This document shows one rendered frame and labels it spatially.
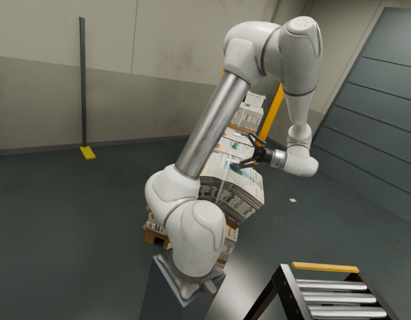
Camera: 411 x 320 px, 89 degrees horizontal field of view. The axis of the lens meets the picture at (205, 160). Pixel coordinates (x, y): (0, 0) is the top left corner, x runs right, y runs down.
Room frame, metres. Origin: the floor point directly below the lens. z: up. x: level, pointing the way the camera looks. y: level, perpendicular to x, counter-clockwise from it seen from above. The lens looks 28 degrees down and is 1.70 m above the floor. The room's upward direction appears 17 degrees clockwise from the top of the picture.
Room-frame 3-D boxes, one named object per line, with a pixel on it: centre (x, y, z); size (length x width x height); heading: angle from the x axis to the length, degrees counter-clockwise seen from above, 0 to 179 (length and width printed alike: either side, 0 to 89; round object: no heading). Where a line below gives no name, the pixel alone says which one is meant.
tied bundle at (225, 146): (1.57, -0.17, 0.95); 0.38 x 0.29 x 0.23; 84
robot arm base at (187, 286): (0.48, -0.07, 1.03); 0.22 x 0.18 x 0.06; 48
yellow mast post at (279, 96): (2.56, -0.60, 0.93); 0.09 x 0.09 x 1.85; 85
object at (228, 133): (1.86, -0.20, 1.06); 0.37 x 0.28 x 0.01; 86
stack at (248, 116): (2.16, -0.23, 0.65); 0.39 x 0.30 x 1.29; 85
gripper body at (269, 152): (0.96, -0.26, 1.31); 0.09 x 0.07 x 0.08; 84
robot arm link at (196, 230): (0.50, -0.05, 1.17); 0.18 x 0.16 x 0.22; 47
